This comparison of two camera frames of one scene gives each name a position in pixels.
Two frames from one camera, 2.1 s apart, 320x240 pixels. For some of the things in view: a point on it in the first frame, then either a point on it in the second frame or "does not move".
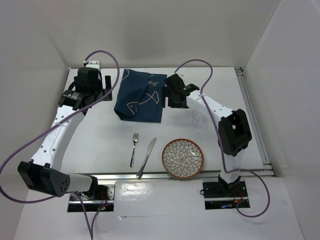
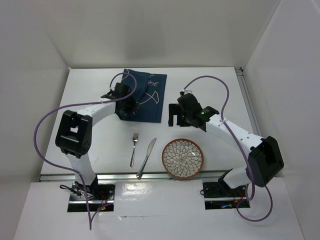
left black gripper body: [98, 90] → [128, 107]
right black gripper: [165, 92] → [174, 109]
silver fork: [135, 139] does not move
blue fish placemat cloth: [139, 97] does not move
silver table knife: [150, 148] does not move
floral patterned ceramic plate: [182, 158] does not move
